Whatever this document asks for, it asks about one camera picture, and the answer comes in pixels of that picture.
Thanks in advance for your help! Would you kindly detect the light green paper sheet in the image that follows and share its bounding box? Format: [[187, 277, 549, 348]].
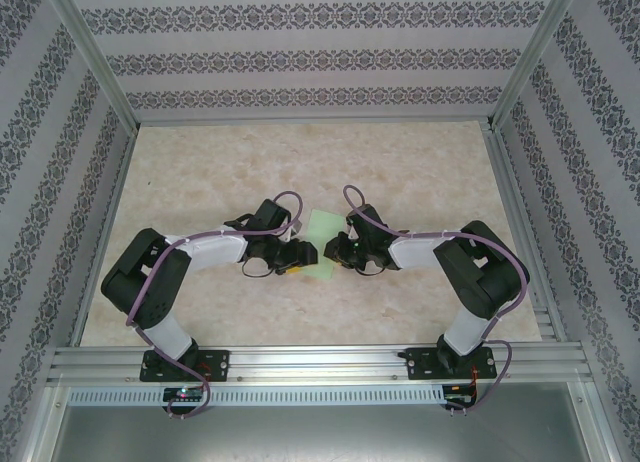
[[299, 209, 347, 283]]

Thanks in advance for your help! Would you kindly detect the sheet metal panel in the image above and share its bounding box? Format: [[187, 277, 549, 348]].
[[44, 404, 609, 462]]

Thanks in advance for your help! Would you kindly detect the left small circuit board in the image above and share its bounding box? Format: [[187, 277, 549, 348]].
[[164, 387, 204, 402]]

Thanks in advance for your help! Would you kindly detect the small circuit board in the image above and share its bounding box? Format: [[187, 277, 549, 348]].
[[164, 387, 204, 402], [446, 384, 479, 408]]

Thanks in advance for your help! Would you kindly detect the right small circuit board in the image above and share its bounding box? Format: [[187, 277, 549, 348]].
[[446, 384, 479, 408]]

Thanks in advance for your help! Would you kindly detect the aluminium mounting rail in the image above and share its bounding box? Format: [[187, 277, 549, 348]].
[[47, 345, 594, 384]]

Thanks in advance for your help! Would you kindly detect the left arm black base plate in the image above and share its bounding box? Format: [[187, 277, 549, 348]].
[[139, 349, 231, 383]]

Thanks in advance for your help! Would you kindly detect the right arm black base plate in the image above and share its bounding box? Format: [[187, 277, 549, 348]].
[[405, 346, 499, 382]]

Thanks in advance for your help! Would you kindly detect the slotted grey cable duct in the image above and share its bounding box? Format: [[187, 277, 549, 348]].
[[67, 385, 446, 406]]

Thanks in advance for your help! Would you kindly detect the right aluminium side rail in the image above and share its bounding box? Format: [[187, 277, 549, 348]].
[[482, 124, 566, 343]]

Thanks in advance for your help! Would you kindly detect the aluminium side rail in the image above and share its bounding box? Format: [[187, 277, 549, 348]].
[[69, 126, 139, 346], [482, 124, 566, 343]]

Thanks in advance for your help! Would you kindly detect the left aluminium side rail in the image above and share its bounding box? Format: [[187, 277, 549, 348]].
[[69, 126, 139, 346]]

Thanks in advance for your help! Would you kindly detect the right aluminium frame post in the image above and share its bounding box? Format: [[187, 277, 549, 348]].
[[487, 0, 584, 131]]

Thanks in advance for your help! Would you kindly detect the aluminium frame post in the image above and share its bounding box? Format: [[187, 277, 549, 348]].
[[43, 0, 141, 131], [487, 0, 584, 131]]

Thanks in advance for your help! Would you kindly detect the left aluminium frame post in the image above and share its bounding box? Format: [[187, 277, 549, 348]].
[[43, 0, 141, 131]]

